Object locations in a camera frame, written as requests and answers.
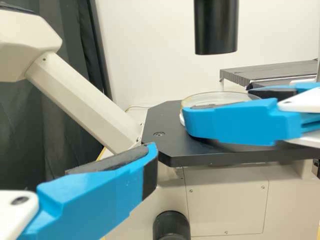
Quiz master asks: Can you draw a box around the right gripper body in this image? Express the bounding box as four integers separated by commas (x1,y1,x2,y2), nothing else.
277,87,320,114

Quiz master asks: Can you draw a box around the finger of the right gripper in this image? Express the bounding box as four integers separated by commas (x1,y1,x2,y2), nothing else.
247,82,320,101
181,97,320,147

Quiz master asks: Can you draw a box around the black platform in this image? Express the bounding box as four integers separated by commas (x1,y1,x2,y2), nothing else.
219,59,320,87

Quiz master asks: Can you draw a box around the cream microscope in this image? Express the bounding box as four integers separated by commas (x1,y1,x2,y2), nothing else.
0,0,320,240

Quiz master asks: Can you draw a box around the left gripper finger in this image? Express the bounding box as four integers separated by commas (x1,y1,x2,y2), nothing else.
17,141,159,240

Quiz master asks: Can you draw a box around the petri dish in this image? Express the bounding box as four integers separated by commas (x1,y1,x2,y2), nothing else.
178,91,279,153

